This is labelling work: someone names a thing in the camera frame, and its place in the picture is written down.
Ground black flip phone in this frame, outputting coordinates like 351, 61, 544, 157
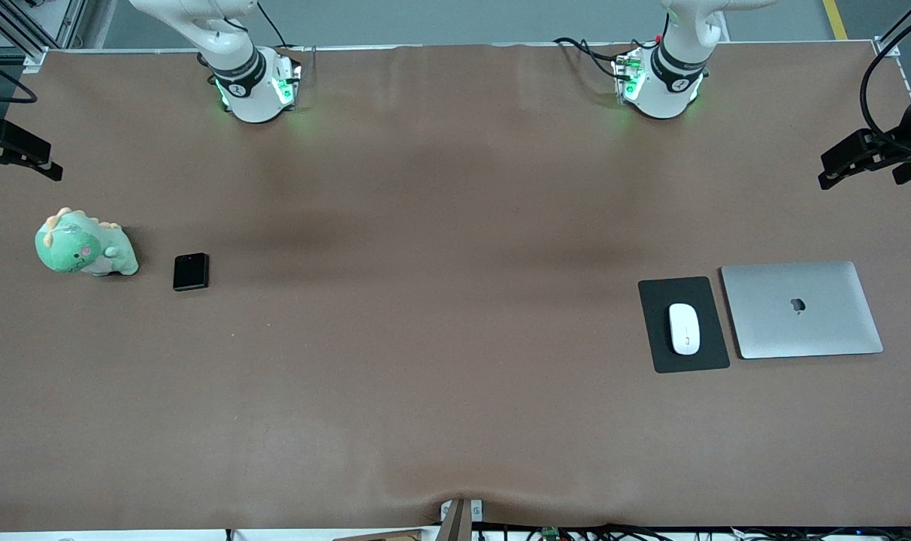
173, 252, 210, 292

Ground white computer mouse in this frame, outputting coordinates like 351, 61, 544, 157
668, 303, 701, 355

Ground black mouse pad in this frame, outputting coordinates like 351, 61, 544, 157
636, 276, 731, 375

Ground green dinosaur plush toy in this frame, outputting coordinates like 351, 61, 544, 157
35, 207, 140, 277

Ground silver laptop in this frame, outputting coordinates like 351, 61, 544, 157
720, 260, 885, 360

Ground brown table cloth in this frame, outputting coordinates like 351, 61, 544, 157
0, 41, 911, 530

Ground brown wooden board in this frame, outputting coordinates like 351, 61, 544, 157
334, 530, 426, 541

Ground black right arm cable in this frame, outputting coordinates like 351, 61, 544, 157
0, 53, 38, 104

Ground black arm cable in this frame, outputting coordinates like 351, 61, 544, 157
859, 0, 911, 151
0, 53, 38, 104

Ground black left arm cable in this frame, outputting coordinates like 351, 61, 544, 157
859, 0, 911, 151

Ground aluminium frame structure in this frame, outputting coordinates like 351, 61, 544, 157
0, 0, 88, 68

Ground thin black base cable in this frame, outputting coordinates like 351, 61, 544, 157
256, 0, 287, 47

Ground black base cables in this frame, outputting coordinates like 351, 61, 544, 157
553, 36, 637, 82

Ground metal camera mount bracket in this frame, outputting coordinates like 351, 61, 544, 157
439, 497, 484, 541

